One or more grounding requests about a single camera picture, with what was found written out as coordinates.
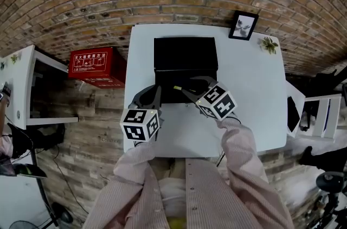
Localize black pouch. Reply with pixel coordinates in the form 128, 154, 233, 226
286, 96, 301, 133

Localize white wooden chair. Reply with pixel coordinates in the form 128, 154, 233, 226
286, 80, 343, 139

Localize black metal equipment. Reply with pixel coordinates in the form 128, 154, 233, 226
315, 170, 347, 229

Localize red fire equipment box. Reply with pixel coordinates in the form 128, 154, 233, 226
67, 46, 127, 90

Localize long white desk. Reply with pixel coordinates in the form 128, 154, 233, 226
0, 44, 80, 131

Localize person's beige trousers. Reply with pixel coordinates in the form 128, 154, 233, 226
150, 157, 188, 183

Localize black floor cable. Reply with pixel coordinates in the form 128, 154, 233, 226
52, 145, 91, 215

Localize person's torso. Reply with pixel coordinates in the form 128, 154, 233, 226
83, 156, 295, 229

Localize white square table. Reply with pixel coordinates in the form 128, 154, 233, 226
123, 23, 289, 159

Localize person's right forearm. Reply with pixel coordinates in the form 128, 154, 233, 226
216, 116, 269, 188

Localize black box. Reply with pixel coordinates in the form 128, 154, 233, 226
153, 36, 219, 105

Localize black picture frame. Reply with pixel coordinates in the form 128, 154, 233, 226
228, 10, 260, 41

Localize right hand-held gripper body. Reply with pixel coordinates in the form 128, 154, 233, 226
195, 82, 239, 123

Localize small green potted plant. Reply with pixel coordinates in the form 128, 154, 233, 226
257, 36, 280, 55

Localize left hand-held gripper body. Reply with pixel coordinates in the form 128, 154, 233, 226
120, 101, 165, 145

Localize black swivel chair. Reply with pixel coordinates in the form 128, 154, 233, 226
0, 162, 48, 180

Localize person's left forearm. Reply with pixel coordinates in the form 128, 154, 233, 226
113, 137, 164, 188

